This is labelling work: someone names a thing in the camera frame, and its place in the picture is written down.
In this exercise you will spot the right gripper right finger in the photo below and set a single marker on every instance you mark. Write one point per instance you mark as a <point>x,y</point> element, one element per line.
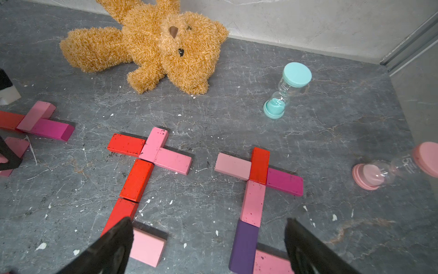
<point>308,255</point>

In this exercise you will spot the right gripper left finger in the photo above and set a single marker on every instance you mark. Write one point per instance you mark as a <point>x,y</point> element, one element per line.
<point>108,255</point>

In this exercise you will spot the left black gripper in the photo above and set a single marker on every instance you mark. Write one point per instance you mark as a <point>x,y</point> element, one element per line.
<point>8,94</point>

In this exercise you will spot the light pink block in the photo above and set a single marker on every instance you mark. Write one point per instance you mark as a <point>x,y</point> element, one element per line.
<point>19,146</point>
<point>265,263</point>
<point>155,141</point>
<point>233,166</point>
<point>147,248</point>
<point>41,110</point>
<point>252,206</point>
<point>173,161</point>

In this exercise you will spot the red block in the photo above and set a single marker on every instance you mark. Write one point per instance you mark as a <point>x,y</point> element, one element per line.
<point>126,145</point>
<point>260,165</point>
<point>10,121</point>
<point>137,180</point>
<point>123,208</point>

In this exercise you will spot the magenta block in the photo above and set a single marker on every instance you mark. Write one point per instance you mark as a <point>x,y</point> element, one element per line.
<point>53,130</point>
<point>285,182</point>

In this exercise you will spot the pink sand timer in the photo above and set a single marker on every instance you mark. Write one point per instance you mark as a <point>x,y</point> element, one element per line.
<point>423,159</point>

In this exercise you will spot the teal sand timer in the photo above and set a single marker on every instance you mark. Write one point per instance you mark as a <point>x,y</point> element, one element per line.
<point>295,76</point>

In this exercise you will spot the brown teddy bear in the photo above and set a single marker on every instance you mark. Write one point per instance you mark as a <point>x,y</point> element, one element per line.
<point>162,41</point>

